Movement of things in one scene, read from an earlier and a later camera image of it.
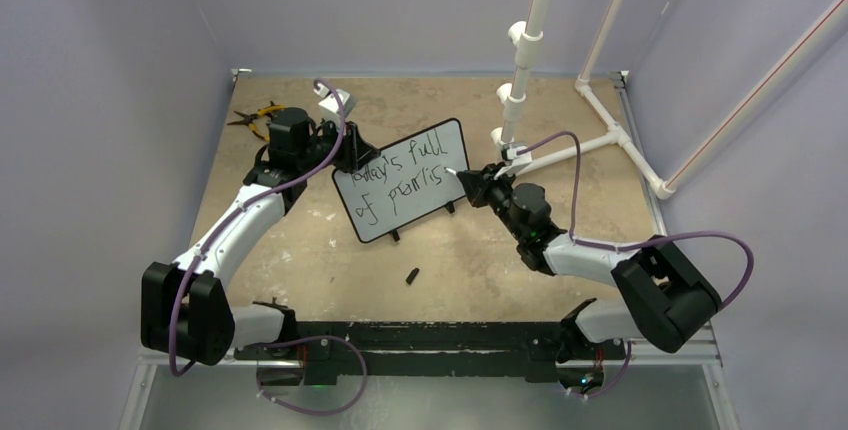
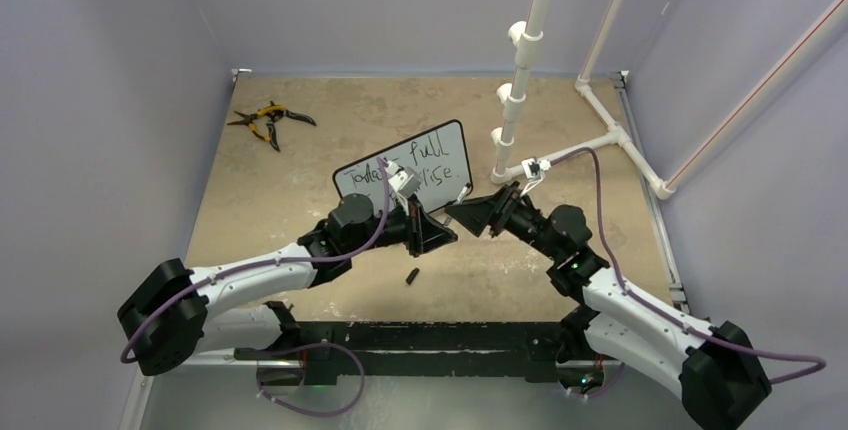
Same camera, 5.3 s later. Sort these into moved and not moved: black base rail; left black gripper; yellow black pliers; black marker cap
Moved: left black gripper
Not moved: yellow black pliers; black base rail; black marker cap
